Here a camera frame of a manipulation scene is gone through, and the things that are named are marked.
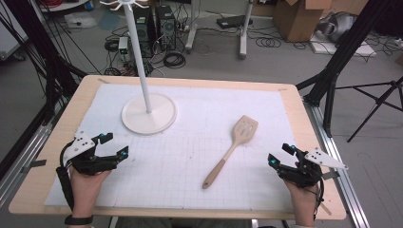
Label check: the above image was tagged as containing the black computer tower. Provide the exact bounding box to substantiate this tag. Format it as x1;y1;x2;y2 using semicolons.
154;4;177;52
134;6;157;59

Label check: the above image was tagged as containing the grey metal bracket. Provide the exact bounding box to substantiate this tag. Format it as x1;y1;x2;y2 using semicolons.
21;159;48;174
322;170;340;181

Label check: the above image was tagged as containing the wooden slotted spatula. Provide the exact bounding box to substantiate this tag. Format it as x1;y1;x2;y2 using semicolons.
201;114;259;190

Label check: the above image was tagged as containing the aluminium rail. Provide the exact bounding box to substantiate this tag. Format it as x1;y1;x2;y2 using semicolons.
303;100;371;228
0;121;54;207

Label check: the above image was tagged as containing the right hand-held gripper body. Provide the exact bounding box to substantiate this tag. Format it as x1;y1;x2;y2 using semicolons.
277;147;349;189

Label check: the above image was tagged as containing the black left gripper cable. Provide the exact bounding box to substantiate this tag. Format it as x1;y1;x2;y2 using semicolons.
55;142;76;212

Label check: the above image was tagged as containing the white foam board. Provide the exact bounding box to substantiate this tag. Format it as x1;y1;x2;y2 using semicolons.
308;30;378;59

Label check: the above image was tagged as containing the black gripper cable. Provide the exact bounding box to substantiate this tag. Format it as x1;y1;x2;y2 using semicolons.
55;142;76;212
313;177;326;221

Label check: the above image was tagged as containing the clear plastic bag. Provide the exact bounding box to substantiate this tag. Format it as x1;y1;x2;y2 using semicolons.
64;11;98;29

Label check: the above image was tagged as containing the white stand leg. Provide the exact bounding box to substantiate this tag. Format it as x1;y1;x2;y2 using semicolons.
239;0;255;61
184;0;200;54

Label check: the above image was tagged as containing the white power box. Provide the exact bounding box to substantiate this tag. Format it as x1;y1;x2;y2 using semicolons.
117;35;130;55

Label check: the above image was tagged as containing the person's left hand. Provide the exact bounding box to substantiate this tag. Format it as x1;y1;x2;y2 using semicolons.
69;168;112;218

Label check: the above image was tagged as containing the flat black device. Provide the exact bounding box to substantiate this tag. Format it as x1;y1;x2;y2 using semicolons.
216;14;254;30

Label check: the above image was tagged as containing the white round table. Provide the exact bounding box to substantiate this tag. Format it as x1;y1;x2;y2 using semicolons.
37;0;93;13

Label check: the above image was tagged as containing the person's right hand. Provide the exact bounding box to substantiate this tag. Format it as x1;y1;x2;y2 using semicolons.
284;180;320;227

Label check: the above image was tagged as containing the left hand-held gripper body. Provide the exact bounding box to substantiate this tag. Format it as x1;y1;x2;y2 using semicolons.
64;130;119;177

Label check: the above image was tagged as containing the black wristband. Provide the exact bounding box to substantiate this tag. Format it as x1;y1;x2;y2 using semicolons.
64;214;95;227

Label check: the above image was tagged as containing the thin coiled black cable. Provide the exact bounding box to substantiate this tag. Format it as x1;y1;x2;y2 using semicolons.
254;35;283;49

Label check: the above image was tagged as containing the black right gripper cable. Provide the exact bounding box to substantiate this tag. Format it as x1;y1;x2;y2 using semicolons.
313;177;326;221

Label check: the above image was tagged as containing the black frame strut with cables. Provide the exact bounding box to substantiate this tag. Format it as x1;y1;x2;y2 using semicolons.
2;0;88;125

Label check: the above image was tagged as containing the white hook stand rack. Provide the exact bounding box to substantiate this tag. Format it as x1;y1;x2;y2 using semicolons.
99;0;178;137

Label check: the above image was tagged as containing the grey plastic bag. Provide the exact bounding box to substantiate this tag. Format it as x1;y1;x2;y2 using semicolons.
316;11;358;44

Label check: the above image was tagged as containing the white grid mat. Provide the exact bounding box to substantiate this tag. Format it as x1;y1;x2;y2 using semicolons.
44;83;297;213

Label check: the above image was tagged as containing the cardboard box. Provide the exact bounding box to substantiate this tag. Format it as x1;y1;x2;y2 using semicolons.
272;0;335;44

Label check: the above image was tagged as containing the black tripod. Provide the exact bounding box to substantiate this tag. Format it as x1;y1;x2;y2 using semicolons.
335;75;403;143

